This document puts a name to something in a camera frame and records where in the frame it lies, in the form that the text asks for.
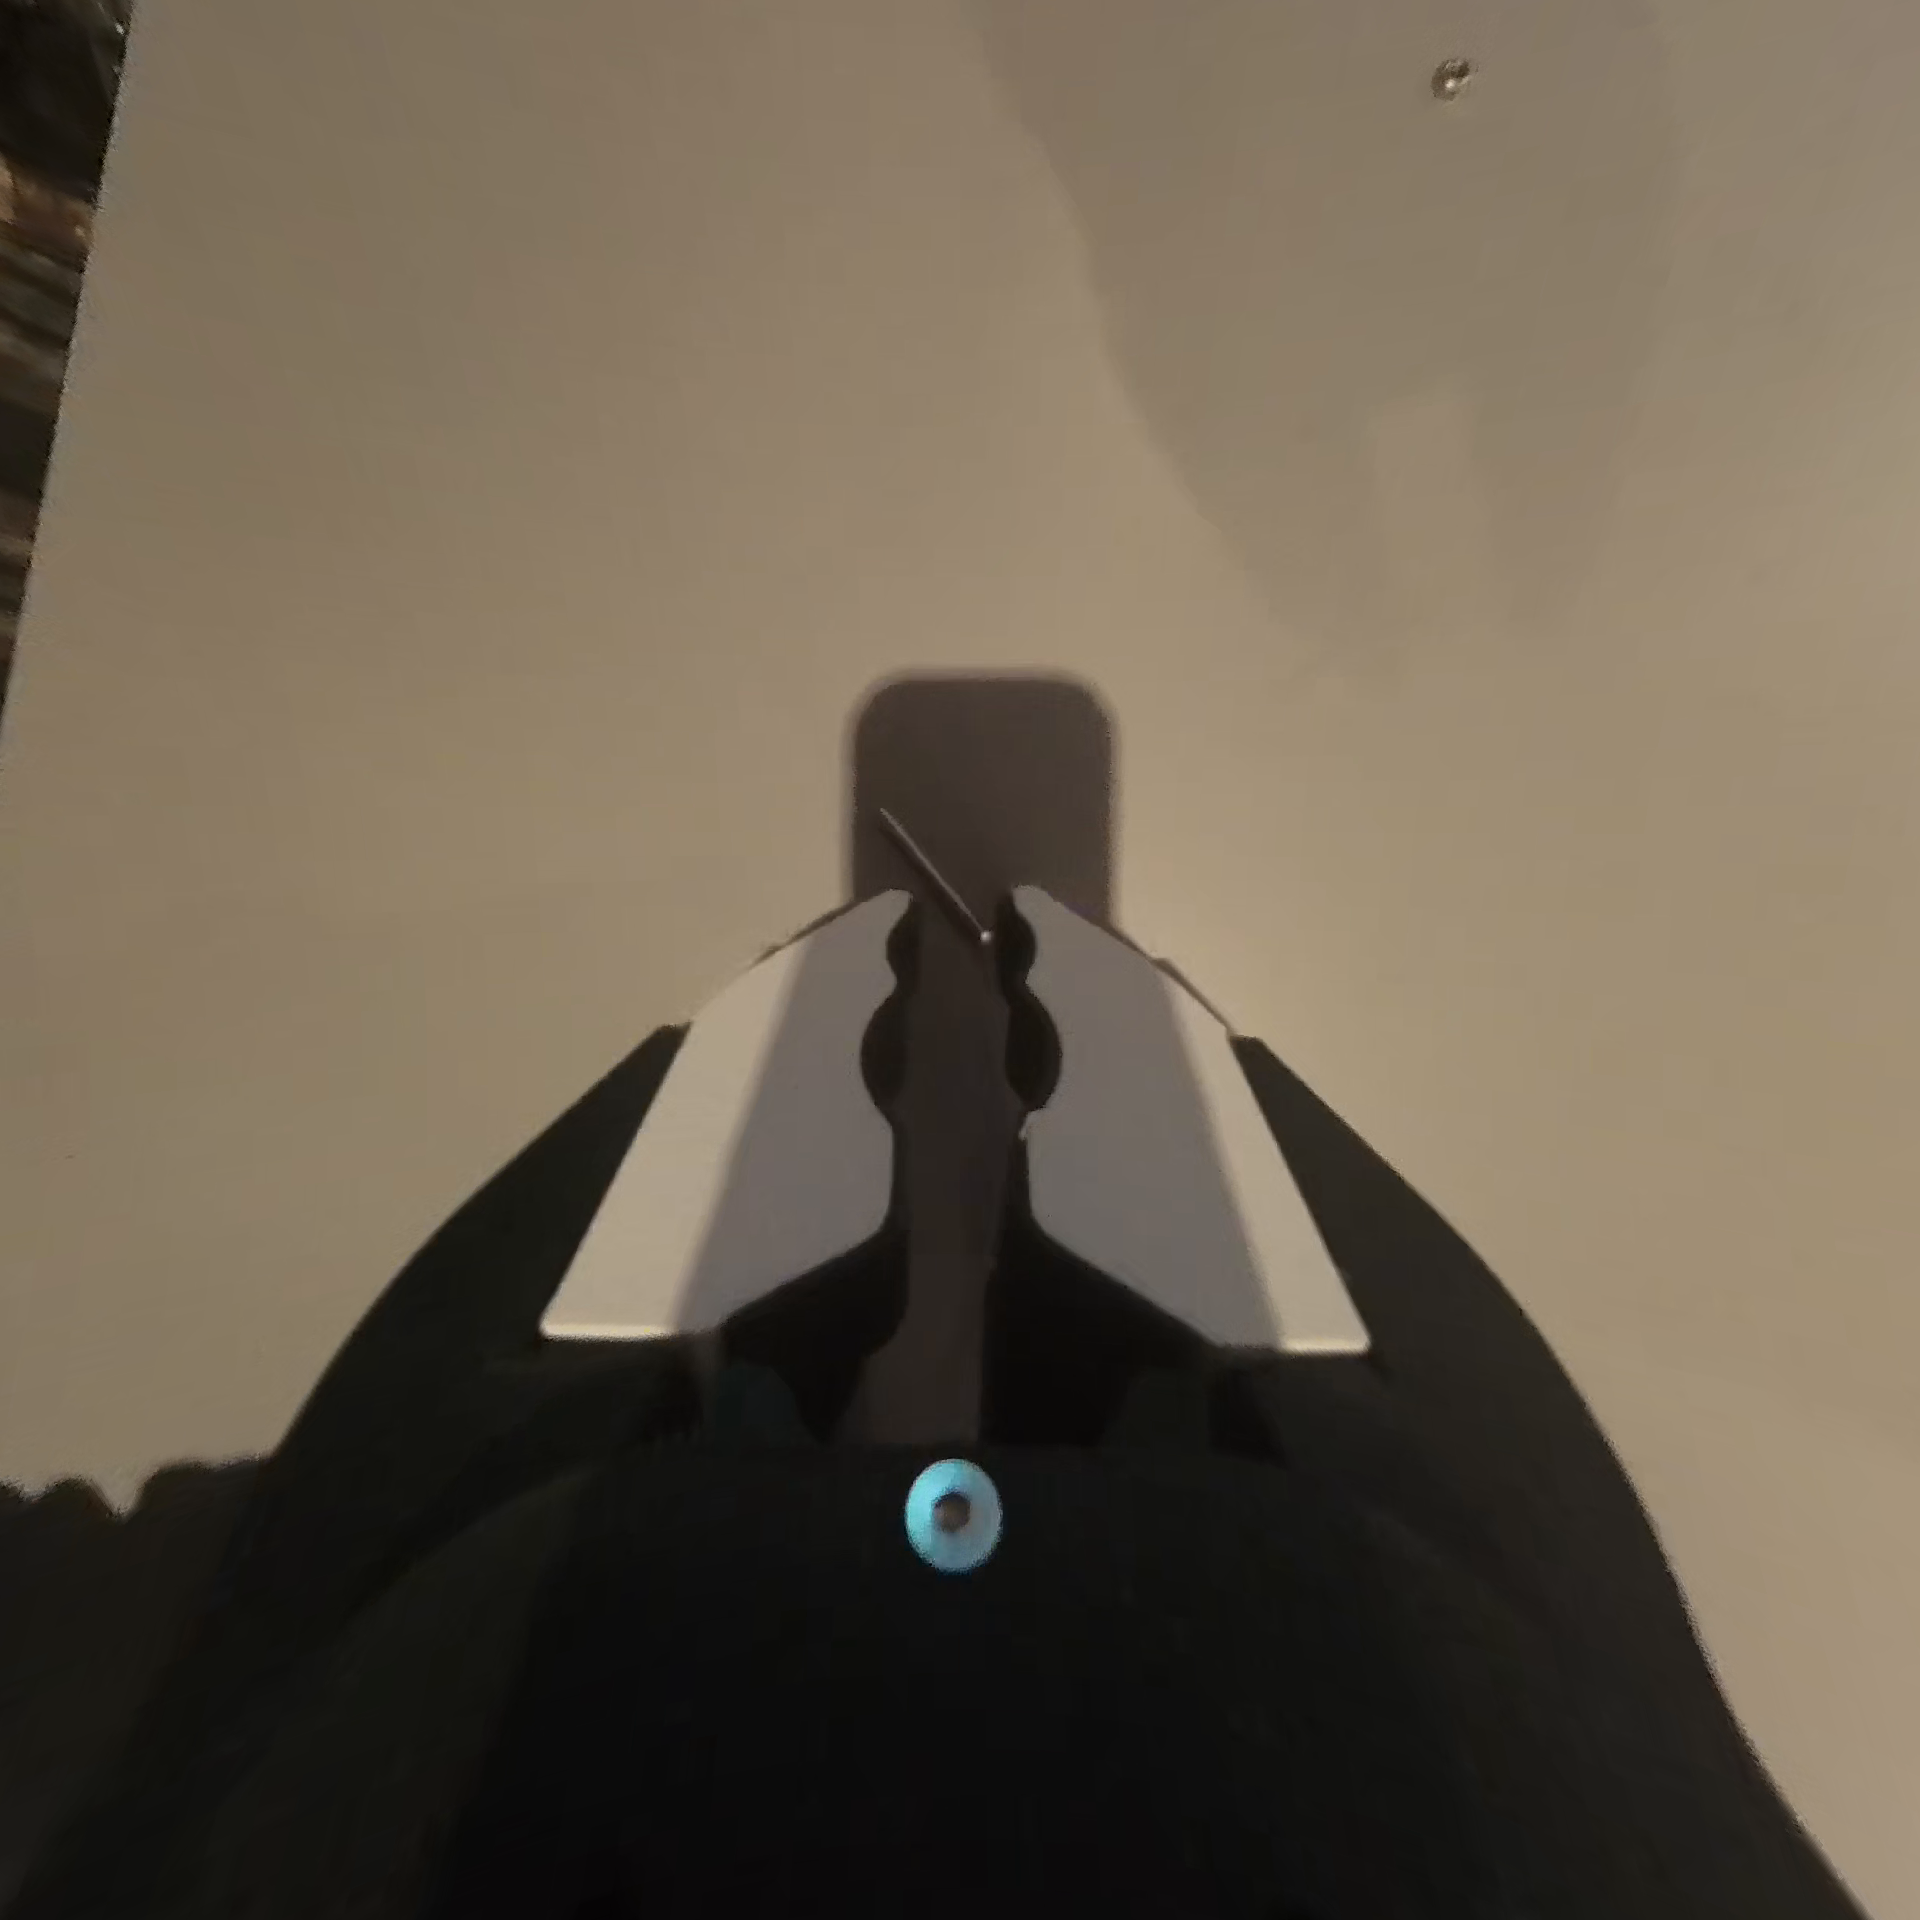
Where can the small metal nut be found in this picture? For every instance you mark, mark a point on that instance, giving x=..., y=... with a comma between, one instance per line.
x=1450, y=76

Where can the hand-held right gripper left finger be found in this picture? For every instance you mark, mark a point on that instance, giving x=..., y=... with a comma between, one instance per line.
x=704, y=1185

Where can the small metal bolt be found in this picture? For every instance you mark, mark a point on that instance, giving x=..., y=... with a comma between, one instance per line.
x=931, y=873

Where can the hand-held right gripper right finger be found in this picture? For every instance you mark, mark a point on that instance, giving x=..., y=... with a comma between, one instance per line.
x=1185, y=1185

